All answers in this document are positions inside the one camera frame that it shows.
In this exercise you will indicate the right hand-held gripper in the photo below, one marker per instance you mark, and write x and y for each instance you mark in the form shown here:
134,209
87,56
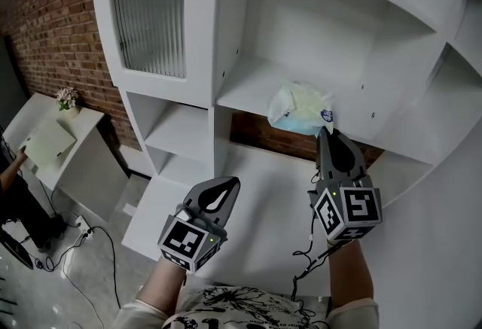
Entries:
361,207

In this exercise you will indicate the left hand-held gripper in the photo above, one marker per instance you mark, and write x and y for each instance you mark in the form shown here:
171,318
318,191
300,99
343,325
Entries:
184,239

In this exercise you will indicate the pale plastic packet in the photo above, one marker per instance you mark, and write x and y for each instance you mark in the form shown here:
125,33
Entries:
301,109

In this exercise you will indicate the white shelf cabinet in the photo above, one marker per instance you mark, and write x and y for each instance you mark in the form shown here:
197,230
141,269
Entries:
241,19

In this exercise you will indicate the person's right forearm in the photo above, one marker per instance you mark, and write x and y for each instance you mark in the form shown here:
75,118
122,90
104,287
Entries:
350,275

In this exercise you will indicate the person's left forearm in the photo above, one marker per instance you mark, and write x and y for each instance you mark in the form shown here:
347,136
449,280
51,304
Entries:
162,290

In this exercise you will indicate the white table surface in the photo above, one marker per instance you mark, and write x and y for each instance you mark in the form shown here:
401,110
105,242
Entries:
271,199

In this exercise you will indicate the white black floral print shirt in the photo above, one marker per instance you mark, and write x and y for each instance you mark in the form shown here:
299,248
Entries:
233,305

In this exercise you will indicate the white power strip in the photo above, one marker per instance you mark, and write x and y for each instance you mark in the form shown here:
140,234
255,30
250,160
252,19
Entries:
84,229

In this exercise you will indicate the small white side table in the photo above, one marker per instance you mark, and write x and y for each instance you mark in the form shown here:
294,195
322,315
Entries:
81,162

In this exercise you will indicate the white square board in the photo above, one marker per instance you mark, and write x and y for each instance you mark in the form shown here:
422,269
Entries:
50,143

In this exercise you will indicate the potted pink flowers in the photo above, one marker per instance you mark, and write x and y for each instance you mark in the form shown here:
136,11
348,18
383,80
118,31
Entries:
68,99

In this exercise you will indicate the white fluted glass cabinet door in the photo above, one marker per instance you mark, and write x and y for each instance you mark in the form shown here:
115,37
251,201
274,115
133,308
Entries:
101,56

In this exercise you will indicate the black flat device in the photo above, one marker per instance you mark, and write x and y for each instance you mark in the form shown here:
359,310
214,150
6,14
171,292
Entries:
15,248

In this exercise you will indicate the grey partition panel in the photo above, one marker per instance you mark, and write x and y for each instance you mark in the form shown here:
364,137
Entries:
11,83

